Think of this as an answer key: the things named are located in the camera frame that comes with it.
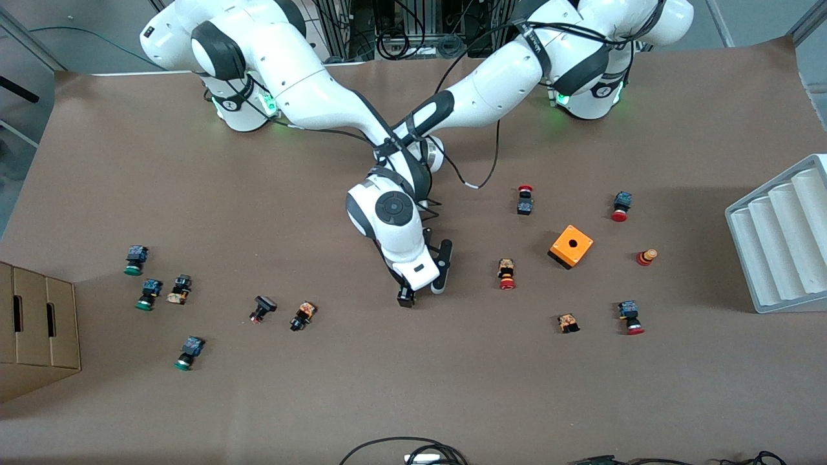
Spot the black rectangular push button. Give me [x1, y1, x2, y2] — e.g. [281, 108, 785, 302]
[249, 295, 278, 324]

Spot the green mushroom push button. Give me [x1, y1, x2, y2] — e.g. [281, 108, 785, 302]
[134, 278, 163, 311]
[123, 245, 149, 276]
[173, 336, 206, 371]

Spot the brown cardboard box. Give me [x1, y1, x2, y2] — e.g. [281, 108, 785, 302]
[0, 261, 82, 404]

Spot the grey white ribbed tray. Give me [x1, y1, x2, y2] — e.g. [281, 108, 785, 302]
[724, 154, 827, 315]

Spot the black rod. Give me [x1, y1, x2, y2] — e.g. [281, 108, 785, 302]
[0, 76, 39, 104]

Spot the black arm cable white tag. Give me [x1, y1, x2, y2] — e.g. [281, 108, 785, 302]
[275, 119, 382, 148]
[439, 119, 501, 190]

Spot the black looped cable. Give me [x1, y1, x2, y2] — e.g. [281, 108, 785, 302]
[339, 437, 469, 465]

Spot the orange button enclosure box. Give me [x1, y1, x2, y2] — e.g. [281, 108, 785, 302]
[547, 224, 594, 270]

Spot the black cable with connector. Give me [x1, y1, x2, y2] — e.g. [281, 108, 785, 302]
[569, 455, 718, 465]

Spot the black equipment rack with cables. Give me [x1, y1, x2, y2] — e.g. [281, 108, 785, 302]
[317, 0, 524, 62]

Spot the black coiled cable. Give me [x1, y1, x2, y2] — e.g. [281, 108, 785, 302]
[720, 451, 789, 465]

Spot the grey metal frame bar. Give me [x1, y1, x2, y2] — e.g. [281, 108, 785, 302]
[787, 0, 827, 46]
[0, 10, 68, 72]
[706, 0, 736, 47]

